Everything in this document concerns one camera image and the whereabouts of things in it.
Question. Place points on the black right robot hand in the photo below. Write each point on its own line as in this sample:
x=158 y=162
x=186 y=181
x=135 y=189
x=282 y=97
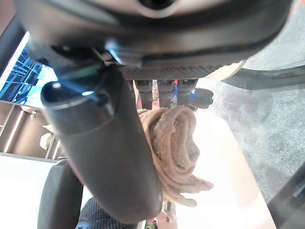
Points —
x=109 y=148

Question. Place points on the brown cloth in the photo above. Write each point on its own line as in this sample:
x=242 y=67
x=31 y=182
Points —
x=174 y=148

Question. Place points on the black mesh basket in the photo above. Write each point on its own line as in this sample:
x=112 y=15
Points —
x=97 y=217

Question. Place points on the white flower ornament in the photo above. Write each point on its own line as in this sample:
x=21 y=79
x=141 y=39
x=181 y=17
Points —
x=46 y=140

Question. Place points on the brown wooden shelf cabinet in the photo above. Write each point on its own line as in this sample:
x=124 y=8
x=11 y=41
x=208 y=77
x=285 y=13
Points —
x=21 y=133

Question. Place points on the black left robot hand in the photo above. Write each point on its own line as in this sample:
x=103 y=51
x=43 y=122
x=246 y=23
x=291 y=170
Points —
x=202 y=98

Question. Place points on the dark curved bar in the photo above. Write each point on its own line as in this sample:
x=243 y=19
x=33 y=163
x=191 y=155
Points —
x=267 y=76

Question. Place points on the dark grey robot leg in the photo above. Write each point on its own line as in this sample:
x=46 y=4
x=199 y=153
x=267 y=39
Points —
x=289 y=202

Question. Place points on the blue wall screen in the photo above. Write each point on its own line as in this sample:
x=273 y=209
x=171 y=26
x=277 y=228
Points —
x=22 y=78

